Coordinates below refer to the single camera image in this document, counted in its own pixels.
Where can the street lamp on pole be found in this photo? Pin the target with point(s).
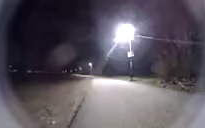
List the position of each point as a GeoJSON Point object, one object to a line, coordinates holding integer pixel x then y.
{"type": "Point", "coordinates": [130, 50]}

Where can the pale grey paved path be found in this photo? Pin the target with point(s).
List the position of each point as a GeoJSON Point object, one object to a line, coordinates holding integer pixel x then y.
{"type": "Point", "coordinates": [123, 106]}

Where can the dry grass verge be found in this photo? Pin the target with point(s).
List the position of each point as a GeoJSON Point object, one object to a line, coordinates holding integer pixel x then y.
{"type": "Point", "coordinates": [53, 100]}
{"type": "Point", "coordinates": [170, 83]}

